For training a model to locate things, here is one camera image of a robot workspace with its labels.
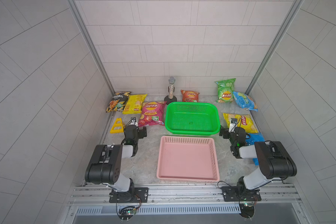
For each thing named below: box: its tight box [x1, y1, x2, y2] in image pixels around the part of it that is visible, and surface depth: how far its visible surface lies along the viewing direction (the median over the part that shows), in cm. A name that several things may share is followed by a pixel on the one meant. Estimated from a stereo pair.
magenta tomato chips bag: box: [138, 100, 168, 127], surface depth 97 cm
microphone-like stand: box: [164, 76, 177, 105], surface depth 96 cm
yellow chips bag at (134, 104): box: [122, 93, 148, 115], surface depth 104 cm
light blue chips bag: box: [232, 91, 259, 112], surface depth 106 cm
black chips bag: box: [105, 91, 132, 113], surface depth 107 cm
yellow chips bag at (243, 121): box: [222, 112, 259, 134], surface depth 97 cm
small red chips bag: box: [180, 89, 200, 103], surface depth 112 cm
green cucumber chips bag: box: [214, 77, 237, 104], surface depth 110 cm
